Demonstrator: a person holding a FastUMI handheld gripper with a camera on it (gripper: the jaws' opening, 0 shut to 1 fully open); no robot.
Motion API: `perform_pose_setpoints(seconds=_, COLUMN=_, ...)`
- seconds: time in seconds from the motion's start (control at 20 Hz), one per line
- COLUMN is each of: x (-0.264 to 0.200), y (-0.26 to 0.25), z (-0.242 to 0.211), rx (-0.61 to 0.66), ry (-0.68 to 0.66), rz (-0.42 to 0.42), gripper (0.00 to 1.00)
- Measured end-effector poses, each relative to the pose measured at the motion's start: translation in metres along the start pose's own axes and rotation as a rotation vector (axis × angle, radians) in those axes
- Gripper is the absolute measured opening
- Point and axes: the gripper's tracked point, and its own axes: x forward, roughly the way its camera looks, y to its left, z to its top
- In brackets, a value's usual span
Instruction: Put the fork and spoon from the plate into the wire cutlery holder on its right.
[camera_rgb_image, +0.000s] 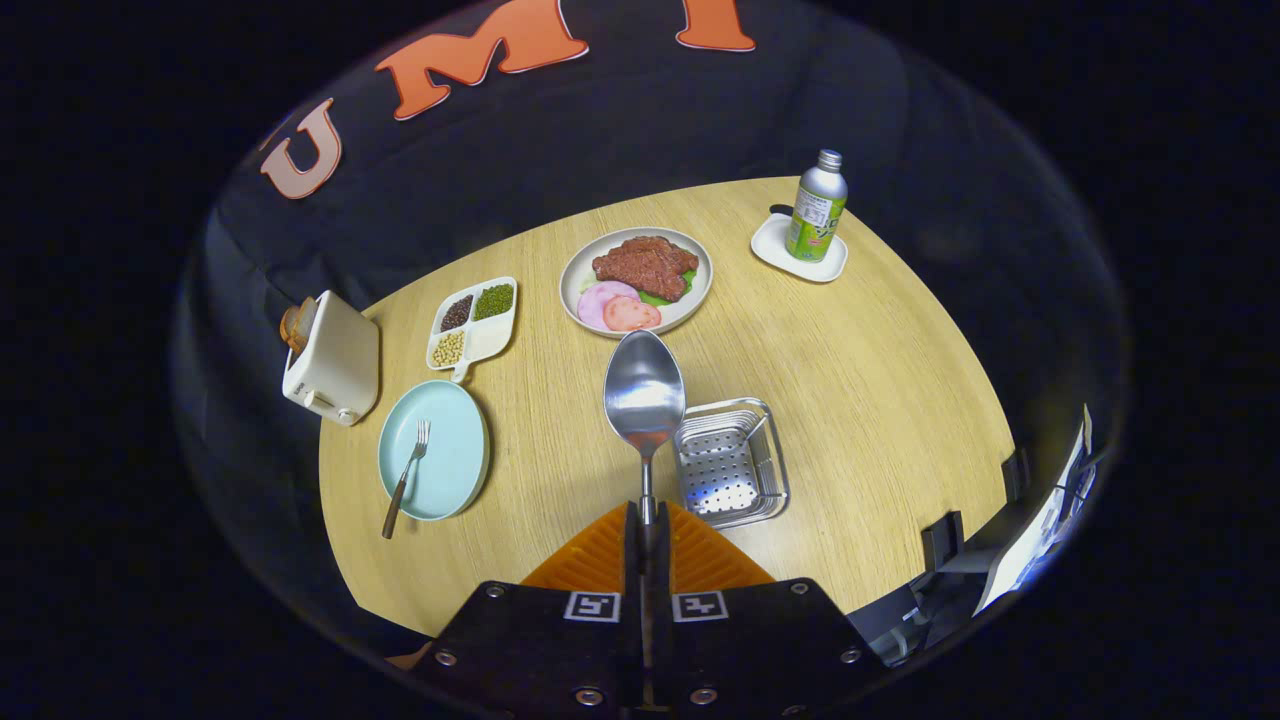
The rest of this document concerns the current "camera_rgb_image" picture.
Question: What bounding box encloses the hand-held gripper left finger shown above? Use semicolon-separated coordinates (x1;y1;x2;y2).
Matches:
412;500;646;716

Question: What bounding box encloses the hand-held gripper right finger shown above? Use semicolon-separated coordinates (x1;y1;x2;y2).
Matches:
648;500;891;716

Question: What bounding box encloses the metal spoon with brown handle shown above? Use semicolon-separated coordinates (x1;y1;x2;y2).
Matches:
603;330;688;526

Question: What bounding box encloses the metal fork with brown handle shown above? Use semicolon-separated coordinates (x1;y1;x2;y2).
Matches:
381;419;432;541

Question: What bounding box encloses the perforated metal basket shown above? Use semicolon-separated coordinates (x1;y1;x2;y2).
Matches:
672;397;791;529

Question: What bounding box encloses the light blue plate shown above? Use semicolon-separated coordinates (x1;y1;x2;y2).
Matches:
377;380;491;522

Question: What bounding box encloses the salmon pink ham slice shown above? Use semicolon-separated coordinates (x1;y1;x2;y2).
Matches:
603;295;663;333

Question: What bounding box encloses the pale pink ham slice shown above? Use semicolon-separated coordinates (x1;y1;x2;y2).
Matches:
577;281;641;332

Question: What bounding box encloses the white divided tray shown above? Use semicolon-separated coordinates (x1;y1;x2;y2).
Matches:
426;276;519;384

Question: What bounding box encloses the green lettuce leaf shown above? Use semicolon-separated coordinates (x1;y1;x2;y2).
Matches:
640;268;698;307

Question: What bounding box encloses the beige round plate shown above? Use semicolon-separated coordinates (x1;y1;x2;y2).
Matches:
559;227;714;338

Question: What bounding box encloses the brown steak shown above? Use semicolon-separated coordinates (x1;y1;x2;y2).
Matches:
592;236;700;303

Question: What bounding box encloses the small white square dish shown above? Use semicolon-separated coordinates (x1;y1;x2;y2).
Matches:
750;212;849;284

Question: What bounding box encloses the white toaster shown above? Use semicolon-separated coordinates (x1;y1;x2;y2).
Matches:
282;290;381;428

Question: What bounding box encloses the silver bottle with green label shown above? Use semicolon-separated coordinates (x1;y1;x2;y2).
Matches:
785;149;849;264

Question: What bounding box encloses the toasted bread slice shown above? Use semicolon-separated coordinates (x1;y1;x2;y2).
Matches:
279;297;319;356

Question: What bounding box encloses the black bracket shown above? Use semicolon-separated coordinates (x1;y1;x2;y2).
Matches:
920;510;966;571

